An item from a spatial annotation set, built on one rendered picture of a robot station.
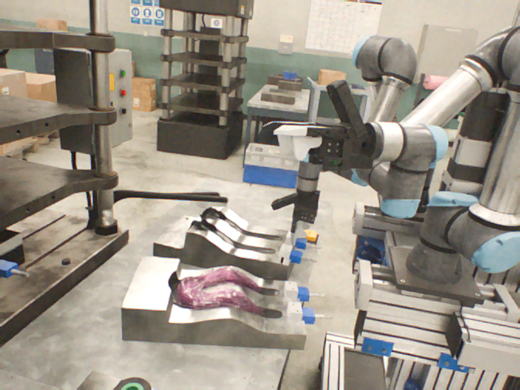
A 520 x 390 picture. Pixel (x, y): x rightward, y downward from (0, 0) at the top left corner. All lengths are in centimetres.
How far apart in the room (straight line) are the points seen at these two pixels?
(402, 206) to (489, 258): 26
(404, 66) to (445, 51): 625
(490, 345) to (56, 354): 110
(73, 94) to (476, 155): 145
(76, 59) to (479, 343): 161
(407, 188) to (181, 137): 471
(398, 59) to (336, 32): 628
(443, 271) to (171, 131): 461
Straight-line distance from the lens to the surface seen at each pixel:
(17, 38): 144
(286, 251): 145
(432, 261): 120
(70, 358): 122
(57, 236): 181
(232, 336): 119
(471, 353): 122
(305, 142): 74
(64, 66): 181
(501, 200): 105
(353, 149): 81
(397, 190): 88
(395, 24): 780
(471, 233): 108
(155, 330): 120
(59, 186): 159
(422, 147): 86
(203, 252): 149
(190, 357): 118
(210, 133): 533
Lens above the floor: 161
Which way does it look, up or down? 23 degrees down
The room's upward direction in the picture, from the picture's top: 7 degrees clockwise
